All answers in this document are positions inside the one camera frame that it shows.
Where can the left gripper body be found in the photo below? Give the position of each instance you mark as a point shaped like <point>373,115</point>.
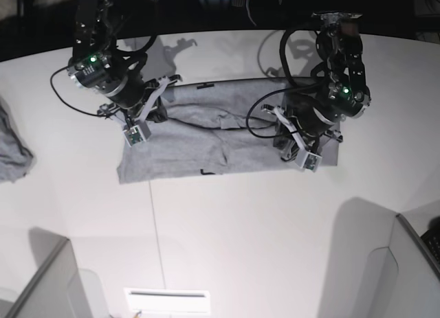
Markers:
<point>306,112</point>

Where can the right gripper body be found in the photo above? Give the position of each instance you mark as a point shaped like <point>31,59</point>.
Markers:
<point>132,109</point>

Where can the grey T-shirt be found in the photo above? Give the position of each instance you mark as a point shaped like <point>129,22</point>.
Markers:
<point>212,128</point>

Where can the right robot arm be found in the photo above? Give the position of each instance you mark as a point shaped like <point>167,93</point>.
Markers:
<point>97,63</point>

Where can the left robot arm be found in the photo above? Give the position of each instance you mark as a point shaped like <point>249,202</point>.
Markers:
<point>338,82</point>

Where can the grey cloth pile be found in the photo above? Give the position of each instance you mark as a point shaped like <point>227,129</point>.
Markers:
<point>17,159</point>

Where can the black keyboard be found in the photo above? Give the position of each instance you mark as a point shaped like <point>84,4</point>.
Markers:
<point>431,240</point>

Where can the grey partition right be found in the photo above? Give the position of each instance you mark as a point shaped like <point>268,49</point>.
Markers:
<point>400,279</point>

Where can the grey partition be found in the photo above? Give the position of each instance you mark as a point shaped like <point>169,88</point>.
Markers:
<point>400,279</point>
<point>57,289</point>

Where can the grey partition left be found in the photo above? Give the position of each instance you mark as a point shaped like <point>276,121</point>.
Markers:
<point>57,289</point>

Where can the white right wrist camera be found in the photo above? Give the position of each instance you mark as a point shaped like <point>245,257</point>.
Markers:
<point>136,130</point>

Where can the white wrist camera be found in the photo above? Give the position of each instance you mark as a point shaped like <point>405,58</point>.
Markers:
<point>297,148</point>
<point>136,130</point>

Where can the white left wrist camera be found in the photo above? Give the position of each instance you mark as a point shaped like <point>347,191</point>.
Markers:
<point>297,148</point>

